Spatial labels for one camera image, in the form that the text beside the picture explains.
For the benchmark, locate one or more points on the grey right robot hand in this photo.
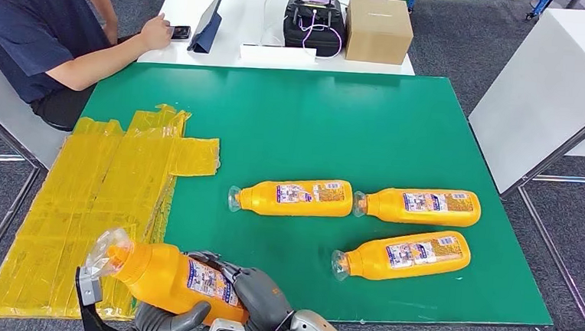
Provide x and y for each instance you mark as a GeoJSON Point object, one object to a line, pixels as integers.
{"type": "Point", "coordinates": [264, 300]}

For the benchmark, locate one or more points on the person's right hand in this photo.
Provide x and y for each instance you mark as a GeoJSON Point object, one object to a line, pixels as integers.
{"type": "Point", "coordinates": [157, 33]}

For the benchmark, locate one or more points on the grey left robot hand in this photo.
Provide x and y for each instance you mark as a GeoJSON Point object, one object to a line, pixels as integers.
{"type": "Point", "coordinates": [160, 329]}

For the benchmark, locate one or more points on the black smartphone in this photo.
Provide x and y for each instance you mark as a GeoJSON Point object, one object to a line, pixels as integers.
{"type": "Point", "coordinates": [181, 32]}

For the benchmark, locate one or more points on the orange detergent bottle clear cap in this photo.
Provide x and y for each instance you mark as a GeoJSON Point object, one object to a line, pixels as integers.
{"type": "Point", "coordinates": [368, 263]}
{"type": "Point", "coordinates": [158, 278]}
{"type": "Point", "coordinates": [386, 205]}
{"type": "Point", "coordinates": [265, 198]}

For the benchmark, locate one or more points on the person's left forearm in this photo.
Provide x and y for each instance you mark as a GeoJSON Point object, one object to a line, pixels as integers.
{"type": "Point", "coordinates": [104, 0]}

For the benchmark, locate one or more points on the person's right forearm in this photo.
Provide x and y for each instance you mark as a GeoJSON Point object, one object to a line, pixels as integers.
{"type": "Point", "coordinates": [95, 66]}

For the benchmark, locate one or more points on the tablet in blue folio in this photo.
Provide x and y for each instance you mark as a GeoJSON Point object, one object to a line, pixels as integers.
{"type": "Point", "coordinates": [206, 32]}

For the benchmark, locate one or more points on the person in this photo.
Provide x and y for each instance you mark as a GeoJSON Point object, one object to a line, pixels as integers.
{"type": "Point", "coordinates": [21, 25]}

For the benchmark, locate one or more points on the black remote controller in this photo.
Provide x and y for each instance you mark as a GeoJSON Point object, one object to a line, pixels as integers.
{"type": "Point", "coordinates": [315, 2]}

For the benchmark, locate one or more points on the black equipment case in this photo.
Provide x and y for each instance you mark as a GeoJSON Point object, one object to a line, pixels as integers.
{"type": "Point", "coordinates": [325, 47]}

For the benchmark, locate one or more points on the green table mat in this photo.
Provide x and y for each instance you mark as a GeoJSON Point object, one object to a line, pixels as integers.
{"type": "Point", "coordinates": [325, 136]}

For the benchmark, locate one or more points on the brown cardboard box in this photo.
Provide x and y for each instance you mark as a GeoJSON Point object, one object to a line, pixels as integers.
{"type": "Point", "coordinates": [377, 32]}

